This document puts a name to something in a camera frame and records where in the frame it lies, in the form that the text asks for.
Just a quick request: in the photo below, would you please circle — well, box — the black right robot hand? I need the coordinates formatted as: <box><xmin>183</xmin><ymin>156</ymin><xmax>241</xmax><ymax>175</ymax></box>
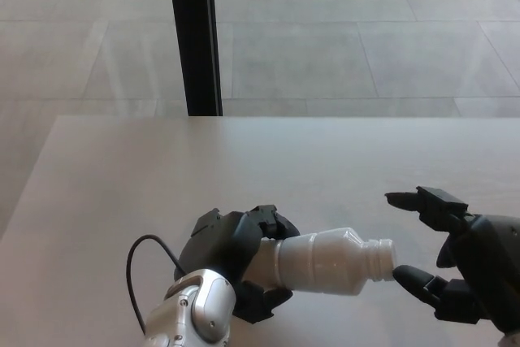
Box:
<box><xmin>383</xmin><ymin>185</ymin><xmax>520</xmax><ymax>334</ymax></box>

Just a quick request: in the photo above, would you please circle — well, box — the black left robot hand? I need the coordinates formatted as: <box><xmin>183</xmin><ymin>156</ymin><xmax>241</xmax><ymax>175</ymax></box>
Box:
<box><xmin>175</xmin><ymin>203</ymin><xmax>302</xmax><ymax>325</ymax></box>

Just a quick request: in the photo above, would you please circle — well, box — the white plastic bottle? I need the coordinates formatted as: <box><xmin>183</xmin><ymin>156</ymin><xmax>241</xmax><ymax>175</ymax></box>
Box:
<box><xmin>257</xmin><ymin>226</ymin><xmax>397</xmax><ymax>297</ymax></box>

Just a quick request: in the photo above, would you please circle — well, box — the black vertical frame post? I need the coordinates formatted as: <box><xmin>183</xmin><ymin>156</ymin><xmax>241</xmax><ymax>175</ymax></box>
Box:
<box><xmin>166</xmin><ymin>0</ymin><xmax>224</xmax><ymax>117</ymax></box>

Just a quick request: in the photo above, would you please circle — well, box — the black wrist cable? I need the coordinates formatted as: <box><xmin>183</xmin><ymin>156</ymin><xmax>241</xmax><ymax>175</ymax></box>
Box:
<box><xmin>125</xmin><ymin>234</ymin><xmax>192</xmax><ymax>336</ymax></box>

